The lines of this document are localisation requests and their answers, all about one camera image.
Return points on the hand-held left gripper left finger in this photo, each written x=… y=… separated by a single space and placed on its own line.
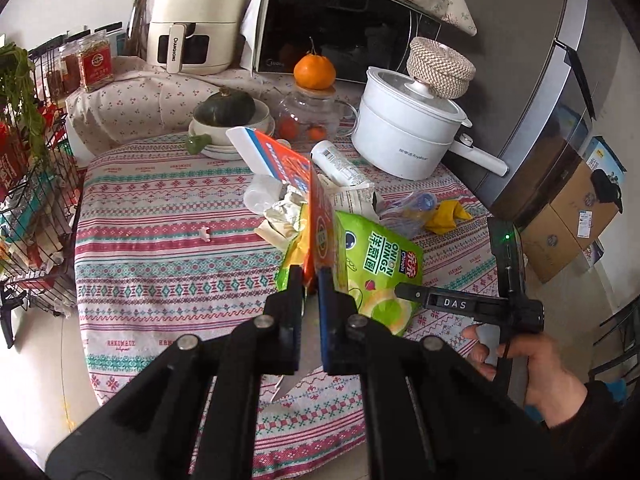
x=286 y=322

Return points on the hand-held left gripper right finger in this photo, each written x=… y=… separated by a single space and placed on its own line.
x=331 y=320

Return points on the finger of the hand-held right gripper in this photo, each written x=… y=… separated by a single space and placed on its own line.
x=452 y=303

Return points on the orange cardboard carton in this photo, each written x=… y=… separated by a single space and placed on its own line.
x=322 y=230

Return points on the frosted white plastic bottle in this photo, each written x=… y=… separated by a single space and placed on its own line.
x=262 y=192

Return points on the person's right forearm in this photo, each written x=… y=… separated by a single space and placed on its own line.
x=585 y=420

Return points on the person's right hand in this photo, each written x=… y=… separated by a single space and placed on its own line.
x=545 y=367

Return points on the brown cardboard box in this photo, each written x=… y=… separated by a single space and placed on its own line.
x=565 y=225

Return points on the yellow green snack bag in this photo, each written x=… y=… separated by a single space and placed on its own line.
x=295 y=250

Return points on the clear blue plastic wrapper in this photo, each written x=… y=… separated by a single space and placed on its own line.
x=407 y=212

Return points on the crumpled cream wrapper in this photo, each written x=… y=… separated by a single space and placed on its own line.
x=280 y=215

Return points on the small white plastic clip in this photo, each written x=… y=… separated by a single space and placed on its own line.
x=204 y=233

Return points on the torn white paper carton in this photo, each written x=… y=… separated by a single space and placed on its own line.
x=355 y=200

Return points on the black device on box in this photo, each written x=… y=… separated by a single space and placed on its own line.
x=607 y=190

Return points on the patterned tablecloth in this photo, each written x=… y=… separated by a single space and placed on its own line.
x=165 y=280

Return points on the dark chair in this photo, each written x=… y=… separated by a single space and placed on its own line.
x=617 y=345

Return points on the blue printed box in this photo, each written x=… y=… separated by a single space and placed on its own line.
x=602 y=152

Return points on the white labelled plastic bottle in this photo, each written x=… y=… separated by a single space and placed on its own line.
x=340 y=162

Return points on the white electric cooking pot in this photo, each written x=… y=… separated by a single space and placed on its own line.
x=400 y=130

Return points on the cream plate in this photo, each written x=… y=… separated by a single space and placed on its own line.
x=220 y=152
x=267 y=125

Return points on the grey refrigerator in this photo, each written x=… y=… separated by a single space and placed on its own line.
x=520 y=85

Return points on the small tangerine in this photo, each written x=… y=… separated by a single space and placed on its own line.
x=288 y=127
x=316 y=133

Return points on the woven basket lid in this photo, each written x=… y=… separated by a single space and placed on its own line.
x=442 y=70

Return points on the glass teapot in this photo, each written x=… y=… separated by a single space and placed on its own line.
x=305 y=107

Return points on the dark green pumpkin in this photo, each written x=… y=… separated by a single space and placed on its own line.
x=225 y=107

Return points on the large orange tangerine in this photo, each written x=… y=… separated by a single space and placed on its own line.
x=314 y=72

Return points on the floral cloth under appliances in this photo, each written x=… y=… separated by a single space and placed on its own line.
x=135 y=105

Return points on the black microwave oven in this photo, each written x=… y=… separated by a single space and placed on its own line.
x=340 y=25

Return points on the cream air fryer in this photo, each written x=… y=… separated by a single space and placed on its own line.
x=197 y=15

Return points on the red label glass jar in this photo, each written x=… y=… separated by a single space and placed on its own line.
x=96 y=65

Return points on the glass jar with snacks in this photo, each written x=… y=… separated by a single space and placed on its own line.
x=70 y=67

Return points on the glass vase with twigs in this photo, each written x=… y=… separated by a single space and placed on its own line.
x=137 y=20

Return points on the green hanging plant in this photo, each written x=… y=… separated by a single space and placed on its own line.
x=22 y=80

